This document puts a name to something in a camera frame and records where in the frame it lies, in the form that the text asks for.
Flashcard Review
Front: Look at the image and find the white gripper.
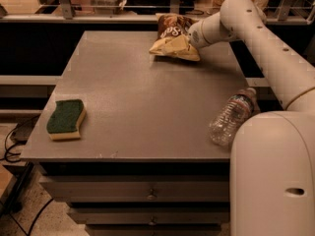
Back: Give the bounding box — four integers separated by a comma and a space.
161, 21, 207, 54

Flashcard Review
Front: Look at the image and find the metal shelf rail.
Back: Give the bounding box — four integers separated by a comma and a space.
0, 0, 315, 25

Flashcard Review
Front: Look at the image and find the clear plastic water bottle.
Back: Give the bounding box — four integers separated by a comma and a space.
209, 88, 256, 147

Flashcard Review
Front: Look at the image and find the green yellow sponge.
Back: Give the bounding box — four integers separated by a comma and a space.
46, 99, 86, 141

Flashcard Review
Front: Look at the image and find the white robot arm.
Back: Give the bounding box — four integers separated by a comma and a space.
162, 0, 315, 236

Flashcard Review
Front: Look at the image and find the black cables left floor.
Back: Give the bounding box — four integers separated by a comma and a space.
3, 114, 41, 164

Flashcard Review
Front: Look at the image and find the grey drawer cabinet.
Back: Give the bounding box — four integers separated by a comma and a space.
22, 31, 255, 236

